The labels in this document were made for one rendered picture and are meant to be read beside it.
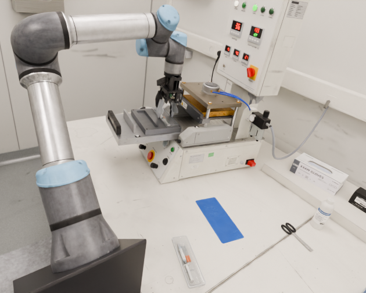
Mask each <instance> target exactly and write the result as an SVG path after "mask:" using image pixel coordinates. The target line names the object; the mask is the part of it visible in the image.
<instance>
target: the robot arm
mask: <svg viewBox="0 0 366 293"><path fill-rule="evenodd" d="M179 21H180V16H179V13H178V12H177V10H176V9H175V8H174V7H172V6H171V5H162V6H161V7H160V8H159V9H158V10H157V12H151V13H118V14H101V15H66V14H64V13H63V12H45V13H39V14H36V15H32V16H29V17H27V18H25V19H23V20H21V21H19V22H18V23H17V24H16V25H15V26H14V28H13V30H12V32H11V35H10V43H11V46H12V49H13V54H14V57H15V64H16V69H17V73H18V77H19V82H20V85H21V86H22V87H23V88H25V89H26V90H27V92H28V98H29V101H30V107H31V112H32V116H33V121H34V127H35V132H36V136H37V141H38V146H39V150H40V155H41V161H42V166H43V167H42V169H41V170H39V171H37V173H36V175H35V176H36V179H37V181H36V184H37V185H38V188H39V191H40V194H41V198H42V202H43V205H44V209H45V213H46V217H47V219H48V223H49V227H50V230H51V234H52V244H51V268H52V272H53V273H61V272H64V271H68V270H71V269H74V268H76V267H79V266H82V265H85V264H87V263H89V262H92V261H94V260H96V259H99V258H101V257H103V256H105V255H107V254H108V253H110V252H112V251H113V250H115V249H116V248H118V247H119V246H120V244H119V241H118V238H117V235H115V233H114V231H113V230H112V229H111V227H110V226H109V225H108V223H107V222H106V220H105V219H104V217H103V215H102V211H101V207H100V205H99V202H98V198H97V196H96V192H95V188H94V185H93V182H92V178H91V175H90V169H89V168H88V166H87V163H86V161H84V160H75V159H74V154H73V149H72V146H71V141H70V136H69V131H68V128H67V123H66V118H65V115H64V110H63V105H62V100H61V96H60V91H59V86H60V85H61V83H62V81H63V80H62V75H61V72H60V67H59V61H58V52H59V51H61V50H64V49H70V48H71V47H72V46H73V45H78V44H91V43H99V42H112V41H124V40H136V43H135V46H136V51H137V54H138V55H139V56H146V57H160V58H165V62H164V75H165V77H163V78H160V79H158V80H157V86H160V91H158V93H157V95H156V98H155V104H156V114H157V117H158V118H160V114H163V112H164V109H163V105H164V103H168V102H169V103H170V116H171V117H173V115H174V113H178V108H177V103H179V102H180V103H182V97H181V100H180V96H181V94H182V96H183V90H181V89H180V88H179V83H180V81H181V80H182V77H181V73H182V68H183V66H184V57H185V51H186V44H187V35H186V34H185V33H182V32H180V31H175V29H176V28H177V26H178V23H179Z"/></svg>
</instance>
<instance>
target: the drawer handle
mask: <svg viewBox="0 0 366 293"><path fill-rule="evenodd" d="M107 118H108V119H110V120H111V121H112V123H113V125H114V127H115V129H116V135H119V134H121V125H120V123H119V121H118V120H117V118H116V116H115V115H114V113H113V111H112V110H108V113H107Z"/></svg>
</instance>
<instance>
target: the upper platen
mask: <svg viewBox="0 0 366 293"><path fill-rule="evenodd" d="M183 97H184V98H185V99H186V100H188V101H189V102H190V103H191V104H192V105H193V106H194V107H195V108H196V109H198V110H199V111H200V112H201V113H203V117H205V115H206V111H207V108H205V107H204V106H203V105H202V104H201V103H200V102H198V101H197V100H196V99H195V98H194V97H193V96H191V95H183ZM233 114H234V110H233V109H231V108H216V109H210V114H209V118H210V120H215V119H230V118H232V115H233Z"/></svg>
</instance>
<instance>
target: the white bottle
mask: <svg viewBox="0 0 366 293"><path fill-rule="evenodd" d="M334 202H335V201H334V199H332V198H327V200H324V201H322V202H321V204H320V206H319V207H318V209H317V211H316V213H315V215H314V217H313V218H312V220H311V222H310V223H311V226H312V227H313V228H315V229H317V230H322V229H323V227H324V225H325V223H326V222H327V220H328V219H329V217H330V215H331V214H332V212H333V210H334V207H335V205H334Z"/></svg>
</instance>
